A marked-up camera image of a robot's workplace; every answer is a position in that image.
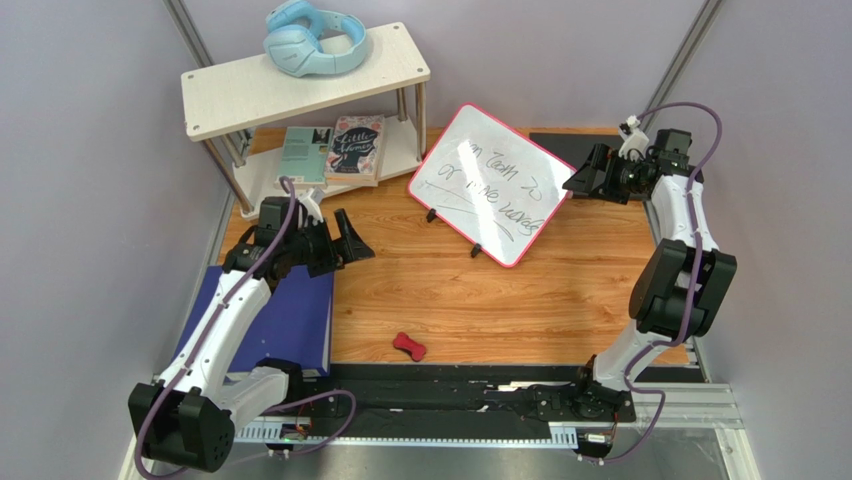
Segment wire whiteboard stand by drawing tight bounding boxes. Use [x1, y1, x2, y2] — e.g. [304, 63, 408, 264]
[426, 208, 482, 258]

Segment red bone shaped eraser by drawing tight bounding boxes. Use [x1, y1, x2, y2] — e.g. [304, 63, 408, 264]
[392, 332, 427, 362]

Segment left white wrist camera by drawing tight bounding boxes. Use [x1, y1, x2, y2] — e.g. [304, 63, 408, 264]
[297, 187, 325, 227]

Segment teal paperback book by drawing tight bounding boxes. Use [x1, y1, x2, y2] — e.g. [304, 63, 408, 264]
[272, 127, 332, 190]

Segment black flat box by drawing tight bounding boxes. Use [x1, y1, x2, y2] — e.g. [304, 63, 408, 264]
[529, 132, 623, 171]

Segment white two tier shelf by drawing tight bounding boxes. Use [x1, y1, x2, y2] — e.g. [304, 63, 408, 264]
[181, 22, 431, 180]

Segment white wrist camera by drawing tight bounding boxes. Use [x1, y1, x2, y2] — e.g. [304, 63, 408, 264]
[297, 187, 325, 227]
[619, 115, 649, 161]

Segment little women book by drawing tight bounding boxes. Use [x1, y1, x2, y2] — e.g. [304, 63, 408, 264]
[324, 115, 386, 187]

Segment pink framed whiteboard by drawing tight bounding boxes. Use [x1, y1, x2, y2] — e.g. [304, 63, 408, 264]
[407, 103, 576, 268]

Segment blue ring binder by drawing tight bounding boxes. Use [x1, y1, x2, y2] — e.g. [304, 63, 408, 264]
[172, 264, 335, 381]

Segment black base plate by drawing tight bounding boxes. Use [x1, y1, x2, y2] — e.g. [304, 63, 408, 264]
[239, 362, 706, 441]

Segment aluminium rail frame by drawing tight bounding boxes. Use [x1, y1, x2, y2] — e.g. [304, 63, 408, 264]
[236, 382, 744, 463]

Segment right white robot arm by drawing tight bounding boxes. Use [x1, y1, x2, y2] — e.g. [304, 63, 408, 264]
[563, 129, 737, 420]

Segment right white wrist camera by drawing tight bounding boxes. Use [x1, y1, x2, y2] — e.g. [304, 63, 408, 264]
[619, 115, 649, 161]

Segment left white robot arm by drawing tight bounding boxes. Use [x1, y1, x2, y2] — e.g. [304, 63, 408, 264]
[128, 195, 375, 479]

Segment light blue headphones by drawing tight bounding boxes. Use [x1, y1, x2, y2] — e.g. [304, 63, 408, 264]
[263, 1, 369, 78]

